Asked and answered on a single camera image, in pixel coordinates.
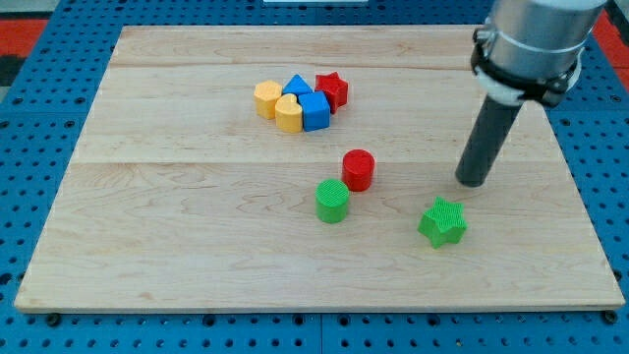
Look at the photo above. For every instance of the red cylinder block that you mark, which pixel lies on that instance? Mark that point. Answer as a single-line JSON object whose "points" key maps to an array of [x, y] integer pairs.
{"points": [[357, 169]]}

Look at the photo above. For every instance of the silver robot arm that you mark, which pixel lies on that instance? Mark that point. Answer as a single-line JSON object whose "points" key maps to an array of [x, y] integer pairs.
{"points": [[531, 49]]}

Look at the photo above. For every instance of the green cylinder block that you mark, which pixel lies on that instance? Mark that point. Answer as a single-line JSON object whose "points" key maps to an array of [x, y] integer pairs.
{"points": [[331, 200]]}

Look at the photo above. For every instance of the blue cube block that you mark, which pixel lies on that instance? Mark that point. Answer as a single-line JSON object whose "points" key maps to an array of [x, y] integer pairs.
{"points": [[316, 111]]}

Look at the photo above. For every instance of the yellow heart block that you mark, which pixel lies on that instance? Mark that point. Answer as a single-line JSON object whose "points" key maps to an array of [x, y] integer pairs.
{"points": [[289, 114]]}

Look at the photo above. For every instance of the red star block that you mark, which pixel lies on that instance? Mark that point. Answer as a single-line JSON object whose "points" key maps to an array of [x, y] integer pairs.
{"points": [[335, 89]]}

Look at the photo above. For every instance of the wooden board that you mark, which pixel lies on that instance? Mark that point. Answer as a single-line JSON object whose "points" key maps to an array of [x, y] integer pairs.
{"points": [[179, 198]]}

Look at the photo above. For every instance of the blue triangle block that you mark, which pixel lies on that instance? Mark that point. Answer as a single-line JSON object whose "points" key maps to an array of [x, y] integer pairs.
{"points": [[297, 85]]}

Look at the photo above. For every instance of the yellow hexagon block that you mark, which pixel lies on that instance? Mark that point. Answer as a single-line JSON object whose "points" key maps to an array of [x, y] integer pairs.
{"points": [[266, 95]]}

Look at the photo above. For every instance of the green star block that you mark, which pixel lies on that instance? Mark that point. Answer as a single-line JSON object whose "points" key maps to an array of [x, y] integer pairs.
{"points": [[443, 223]]}

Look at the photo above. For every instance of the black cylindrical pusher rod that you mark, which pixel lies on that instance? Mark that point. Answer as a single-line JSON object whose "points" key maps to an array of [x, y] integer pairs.
{"points": [[489, 133]]}

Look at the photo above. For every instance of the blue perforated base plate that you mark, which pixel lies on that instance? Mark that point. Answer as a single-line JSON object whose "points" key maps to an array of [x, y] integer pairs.
{"points": [[53, 57]]}

